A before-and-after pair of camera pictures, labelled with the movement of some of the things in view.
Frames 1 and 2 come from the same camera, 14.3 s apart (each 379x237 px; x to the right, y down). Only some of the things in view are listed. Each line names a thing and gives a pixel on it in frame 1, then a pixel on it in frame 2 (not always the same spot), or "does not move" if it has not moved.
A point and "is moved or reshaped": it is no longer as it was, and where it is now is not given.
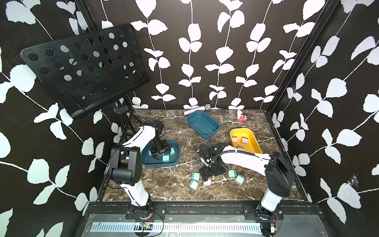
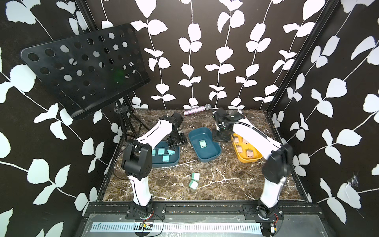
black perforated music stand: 91,70 does not move
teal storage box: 166,160 does not move
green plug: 195,176 does not move
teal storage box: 203,124 is moved or reshaped
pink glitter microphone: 204,107 does not move
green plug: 193,184 does not move
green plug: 232,173 is moved or reshaped
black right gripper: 207,175 → 226,139
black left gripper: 166,148 → 183,141
